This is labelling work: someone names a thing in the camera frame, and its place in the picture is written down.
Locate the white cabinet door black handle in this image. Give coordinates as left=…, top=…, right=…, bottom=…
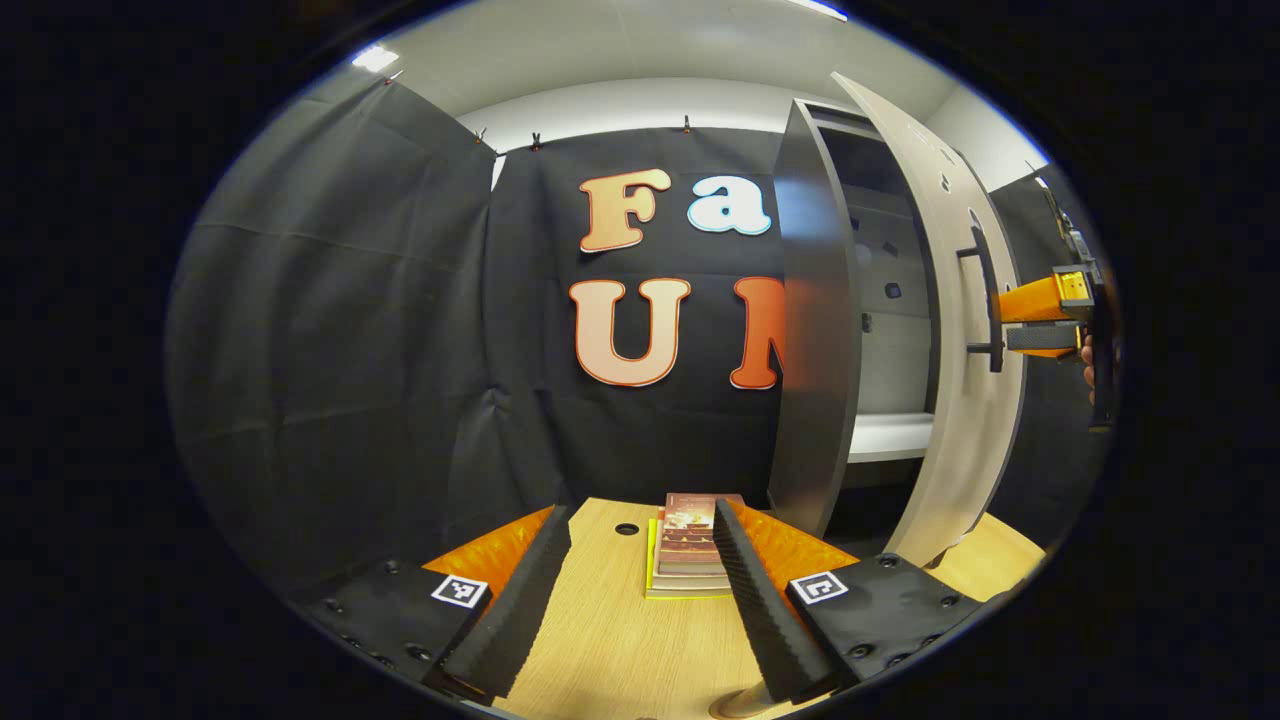
left=832, top=72, right=1029, bottom=569

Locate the brown cover book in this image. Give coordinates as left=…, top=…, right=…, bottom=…
left=655, top=493, right=746, bottom=578

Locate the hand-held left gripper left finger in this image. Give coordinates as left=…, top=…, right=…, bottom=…
left=290, top=503, right=573, bottom=701

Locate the black backdrop cloth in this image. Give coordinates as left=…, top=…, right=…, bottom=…
left=165, top=80, right=1111, bottom=601

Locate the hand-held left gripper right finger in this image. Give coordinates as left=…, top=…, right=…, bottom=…
left=712, top=497, right=1006, bottom=706

